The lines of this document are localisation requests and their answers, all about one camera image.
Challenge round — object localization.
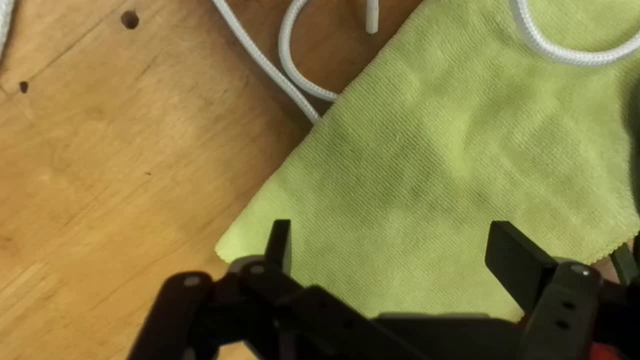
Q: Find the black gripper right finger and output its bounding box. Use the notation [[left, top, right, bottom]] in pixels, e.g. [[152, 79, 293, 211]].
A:
[[483, 220, 558, 317]]

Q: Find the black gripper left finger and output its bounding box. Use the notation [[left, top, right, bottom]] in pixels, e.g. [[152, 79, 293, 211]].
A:
[[265, 220, 292, 272]]

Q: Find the thin white cord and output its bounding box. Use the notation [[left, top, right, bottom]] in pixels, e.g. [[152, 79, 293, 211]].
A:
[[210, 0, 640, 127]]

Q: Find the yellow-green cloth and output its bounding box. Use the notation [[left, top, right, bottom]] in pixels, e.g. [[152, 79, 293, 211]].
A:
[[216, 0, 640, 318]]

